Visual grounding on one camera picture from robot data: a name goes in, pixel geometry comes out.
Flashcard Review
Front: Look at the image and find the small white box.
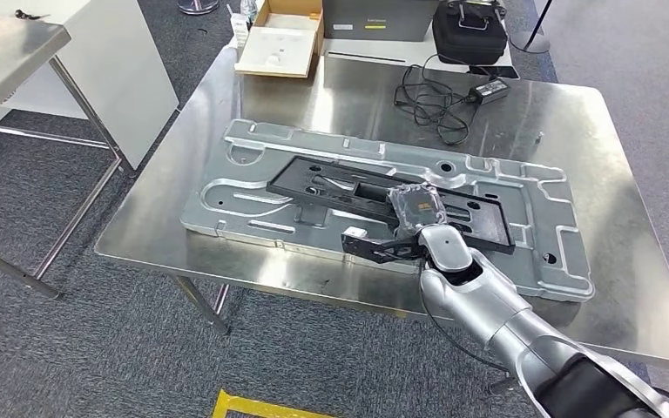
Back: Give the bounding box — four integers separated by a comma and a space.
229, 13, 253, 50

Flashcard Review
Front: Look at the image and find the steel frame table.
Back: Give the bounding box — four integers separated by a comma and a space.
0, 16, 125, 300

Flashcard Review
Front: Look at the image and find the white foam insert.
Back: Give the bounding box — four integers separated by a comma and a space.
234, 25, 318, 78

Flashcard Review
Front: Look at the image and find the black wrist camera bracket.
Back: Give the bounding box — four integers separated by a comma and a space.
341, 233, 428, 266

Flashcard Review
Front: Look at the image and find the black plastic panel part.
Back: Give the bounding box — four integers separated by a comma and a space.
266, 155, 517, 256

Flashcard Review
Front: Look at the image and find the black power adapter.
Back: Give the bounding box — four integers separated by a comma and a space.
469, 78, 512, 105

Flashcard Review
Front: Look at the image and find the open cardboard box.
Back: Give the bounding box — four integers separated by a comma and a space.
233, 0, 325, 79

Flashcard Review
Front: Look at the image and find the white board panel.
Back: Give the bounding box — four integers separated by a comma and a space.
0, 0, 180, 170

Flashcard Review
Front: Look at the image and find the steel workbench table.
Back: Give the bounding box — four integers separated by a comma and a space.
94, 44, 669, 399

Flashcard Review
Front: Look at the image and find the thin black pole stand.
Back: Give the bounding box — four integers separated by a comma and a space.
509, 0, 556, 56

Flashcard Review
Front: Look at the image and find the round metal stanchion base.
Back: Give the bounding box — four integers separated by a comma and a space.
177, 0, 220, 17

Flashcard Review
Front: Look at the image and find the grey flat box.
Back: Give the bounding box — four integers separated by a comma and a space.
321, 0, 441, 43

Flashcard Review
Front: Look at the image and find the black power cable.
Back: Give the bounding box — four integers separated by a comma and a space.
392, 52, 483, 146

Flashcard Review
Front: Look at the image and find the black carry case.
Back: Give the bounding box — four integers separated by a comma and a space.
431, 0, 510, 66

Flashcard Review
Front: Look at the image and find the white flat box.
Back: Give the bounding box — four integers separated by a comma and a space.
318, 38, 522, 81

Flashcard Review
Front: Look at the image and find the stamped silver metal panel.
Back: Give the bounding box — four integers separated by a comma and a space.
179, 118, 595, 303

